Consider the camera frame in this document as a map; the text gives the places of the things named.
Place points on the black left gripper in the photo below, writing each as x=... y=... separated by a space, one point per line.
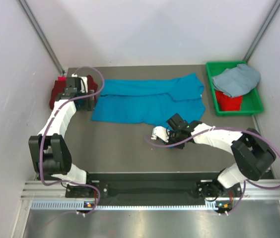
x=88 y=106

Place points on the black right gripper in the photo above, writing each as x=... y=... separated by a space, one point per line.
x=170 y=133

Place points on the blue t shirt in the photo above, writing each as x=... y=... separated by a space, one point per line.
x=150 y=101

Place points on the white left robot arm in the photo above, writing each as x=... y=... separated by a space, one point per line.
x=48 y=149

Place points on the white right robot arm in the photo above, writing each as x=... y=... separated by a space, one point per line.
x=252 y=156

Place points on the dark red folded t shirt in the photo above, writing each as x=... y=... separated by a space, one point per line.
x=59 y=87

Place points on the pink folded t shirt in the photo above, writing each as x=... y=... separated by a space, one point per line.
x=61 y=78

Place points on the red t shirt in bin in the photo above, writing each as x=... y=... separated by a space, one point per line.
x=227 y=103

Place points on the grey t shirt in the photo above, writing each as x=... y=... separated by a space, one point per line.
x=237 y=81

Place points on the green plastic bin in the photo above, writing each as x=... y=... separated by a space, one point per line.
x=251 y=103

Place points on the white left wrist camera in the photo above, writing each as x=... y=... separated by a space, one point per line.
x=84 y=82

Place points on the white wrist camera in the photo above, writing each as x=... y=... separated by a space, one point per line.
x=161 y=133
x=84 y=82

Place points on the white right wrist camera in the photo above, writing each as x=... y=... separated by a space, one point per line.
x=161 y=133

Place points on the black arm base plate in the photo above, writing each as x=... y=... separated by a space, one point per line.
x=193 y=188

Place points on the aluminium front rail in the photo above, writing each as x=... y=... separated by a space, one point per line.
x=57 y=197

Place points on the left aluminium corner post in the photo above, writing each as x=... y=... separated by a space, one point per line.
x=42 y=37

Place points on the aluminium corner post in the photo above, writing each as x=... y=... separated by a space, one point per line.
x=262 y=30
x=42 y=37

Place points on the right aluminium corner post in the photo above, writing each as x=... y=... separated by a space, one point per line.
x=262 y=30

